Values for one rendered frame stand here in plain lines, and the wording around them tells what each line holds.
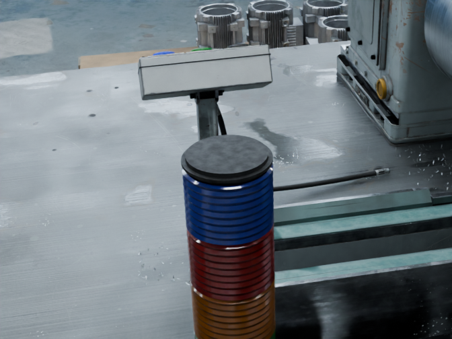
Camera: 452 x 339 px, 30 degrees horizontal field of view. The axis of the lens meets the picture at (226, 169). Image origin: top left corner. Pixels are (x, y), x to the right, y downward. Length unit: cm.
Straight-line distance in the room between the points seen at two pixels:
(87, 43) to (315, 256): 339
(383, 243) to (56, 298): 43
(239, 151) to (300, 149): 90
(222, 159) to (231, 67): 56
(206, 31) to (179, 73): 246
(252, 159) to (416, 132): 94
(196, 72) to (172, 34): 326
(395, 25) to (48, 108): 68
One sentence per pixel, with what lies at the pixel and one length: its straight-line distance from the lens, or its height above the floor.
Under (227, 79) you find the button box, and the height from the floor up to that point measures 105.
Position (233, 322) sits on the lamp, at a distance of 59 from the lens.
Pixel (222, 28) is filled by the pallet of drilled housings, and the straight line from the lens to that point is 351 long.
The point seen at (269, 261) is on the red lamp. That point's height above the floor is 114.
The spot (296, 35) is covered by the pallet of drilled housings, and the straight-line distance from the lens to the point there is 362.
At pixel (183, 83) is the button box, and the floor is 105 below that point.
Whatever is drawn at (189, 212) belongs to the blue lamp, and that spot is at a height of 118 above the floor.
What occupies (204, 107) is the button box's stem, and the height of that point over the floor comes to 100.
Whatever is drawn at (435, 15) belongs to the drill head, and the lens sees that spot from 129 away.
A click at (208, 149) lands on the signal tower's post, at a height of 122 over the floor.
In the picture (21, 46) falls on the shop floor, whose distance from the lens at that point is 440.
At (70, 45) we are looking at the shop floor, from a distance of 433.
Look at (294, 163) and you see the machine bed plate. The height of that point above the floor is 80.
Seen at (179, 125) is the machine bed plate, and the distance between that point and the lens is 155.
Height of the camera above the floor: 148
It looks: 29 degrees down
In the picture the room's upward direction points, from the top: 3 degrees counter-clockwise
